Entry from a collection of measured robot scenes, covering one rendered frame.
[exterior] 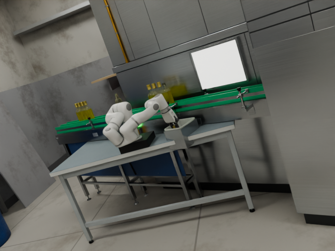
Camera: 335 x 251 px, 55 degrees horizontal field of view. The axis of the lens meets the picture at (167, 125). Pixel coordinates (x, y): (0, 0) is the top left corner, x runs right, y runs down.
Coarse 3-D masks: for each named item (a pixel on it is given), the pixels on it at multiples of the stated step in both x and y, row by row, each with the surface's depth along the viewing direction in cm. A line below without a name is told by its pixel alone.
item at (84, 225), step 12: (228, 132) 238; (192, 144) 246; (132, 156) 258; (144, 156) 256; (84, 168) 269; (96, 168) 267; (240, 168) 244; (60, 180) 277; (240, 180) 247; (72, 192) 282; (228, 192) 254; (240, 192) 251; (72, 204) 282; (180, 204) 263; (192, 204) 261; (252, 204) 251; (120, 216) 277; (132, 216) 275; (84, 228) 287
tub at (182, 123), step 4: (180, 120) 259; (184, 120) 257; (188, 120) 254; (192, 120) 247; (180, 124) 260; (184, 124) 258; (168, 128) 249; (172, 128) 239; (176, 128) 237; (180, 128) 237
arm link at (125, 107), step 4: (116, 104) 255; (120, 104) 251; (124, 104) 249; (128, 104) 250; (116, 108) 252; (120, 108) 250; (124, 108) 248; (128, 108) 250; (124, 112) 249; (128, 112) 250; (128, 116) 251; (124, 120) 252
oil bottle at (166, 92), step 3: (165, 90) 270; (168, 90) 271; (165, 93) 271; (168, 93) 270; (165, 96) 272; (168, 96) 270; (171, 96) 273; (165, 99) 273; (168, 99) 271; (171, 99) 273; (171, 102) 272
